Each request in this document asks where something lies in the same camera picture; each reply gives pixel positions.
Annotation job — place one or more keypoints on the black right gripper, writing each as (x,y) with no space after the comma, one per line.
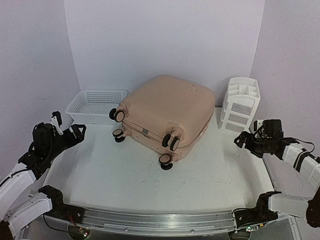
(249,141)

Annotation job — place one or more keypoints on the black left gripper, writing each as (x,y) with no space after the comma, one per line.
(78,137)

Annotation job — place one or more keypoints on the pink hard-shell suitcase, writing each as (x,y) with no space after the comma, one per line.
(166,114)

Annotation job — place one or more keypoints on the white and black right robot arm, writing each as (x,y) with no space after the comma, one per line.
(271,203)

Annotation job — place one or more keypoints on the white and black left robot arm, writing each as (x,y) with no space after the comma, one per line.
(47,201)

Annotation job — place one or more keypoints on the white perforated plastic basket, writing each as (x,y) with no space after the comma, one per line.
(92,106)

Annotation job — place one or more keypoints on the white desktop drawer organizer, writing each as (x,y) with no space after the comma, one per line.
(240,104)

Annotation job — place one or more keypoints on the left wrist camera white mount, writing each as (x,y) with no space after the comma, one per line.
(55,123)

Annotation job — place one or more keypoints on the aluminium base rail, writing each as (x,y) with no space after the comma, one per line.
(94,224)

